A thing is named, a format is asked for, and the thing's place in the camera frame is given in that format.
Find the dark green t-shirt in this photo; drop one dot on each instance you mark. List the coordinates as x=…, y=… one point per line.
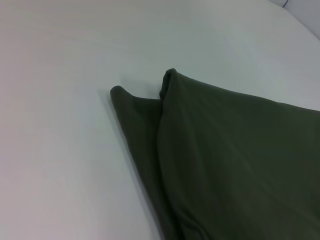
x=237, y=162

